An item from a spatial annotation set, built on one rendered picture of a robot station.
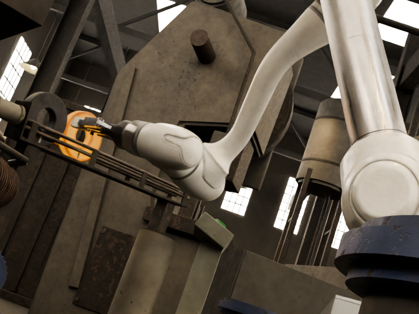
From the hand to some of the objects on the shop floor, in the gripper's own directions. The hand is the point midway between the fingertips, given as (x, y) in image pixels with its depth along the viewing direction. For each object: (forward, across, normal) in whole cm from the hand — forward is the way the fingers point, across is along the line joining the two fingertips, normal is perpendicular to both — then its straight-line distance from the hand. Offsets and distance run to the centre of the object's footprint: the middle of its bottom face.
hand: (81, 124), depth 175 cm
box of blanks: (+31, +224, -73) cm, 238 cm away
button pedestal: (-26, +48, -69) cm, 88 cm away
